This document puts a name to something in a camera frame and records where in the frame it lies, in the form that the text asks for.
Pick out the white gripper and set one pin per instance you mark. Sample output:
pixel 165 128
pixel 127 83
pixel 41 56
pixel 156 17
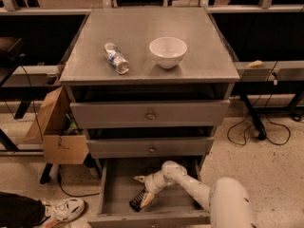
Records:
pixel 154 184

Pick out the white sneaker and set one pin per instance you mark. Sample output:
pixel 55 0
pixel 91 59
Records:
pixel 65 210

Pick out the white ceramic bowl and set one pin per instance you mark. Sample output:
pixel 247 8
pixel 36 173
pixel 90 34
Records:
pixel 167 52

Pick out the grey bottom drawer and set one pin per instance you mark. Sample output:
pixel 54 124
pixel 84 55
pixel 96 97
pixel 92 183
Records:
pixel 171 208

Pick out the grey top drawer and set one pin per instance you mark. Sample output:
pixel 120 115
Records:
pixel 149 114

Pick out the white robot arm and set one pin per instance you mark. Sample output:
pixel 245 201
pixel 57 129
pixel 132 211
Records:
pixel 227 201

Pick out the clear plastic water bottle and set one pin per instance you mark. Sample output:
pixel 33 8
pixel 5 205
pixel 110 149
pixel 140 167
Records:
pixel 116 58

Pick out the yellow foam scrap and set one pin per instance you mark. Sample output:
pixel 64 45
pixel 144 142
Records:
pixel 256 63

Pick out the grey middle drawer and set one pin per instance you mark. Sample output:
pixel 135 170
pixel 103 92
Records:
pixel 149 147

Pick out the dark trouser leg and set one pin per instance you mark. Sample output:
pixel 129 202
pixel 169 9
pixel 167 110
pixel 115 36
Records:
pixel 20 212

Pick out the black table leg right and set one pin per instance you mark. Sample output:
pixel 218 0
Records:
pixel 256 120

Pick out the grey drawer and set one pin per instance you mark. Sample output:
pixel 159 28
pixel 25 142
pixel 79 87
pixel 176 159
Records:
pixel 149 147
pixel 149 114
pixel 171 208

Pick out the grey drawer cabinet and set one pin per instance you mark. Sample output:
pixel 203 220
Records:
pixel 206 71

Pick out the brown cardboard box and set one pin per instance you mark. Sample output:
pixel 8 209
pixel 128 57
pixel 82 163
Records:
pixel 50 130

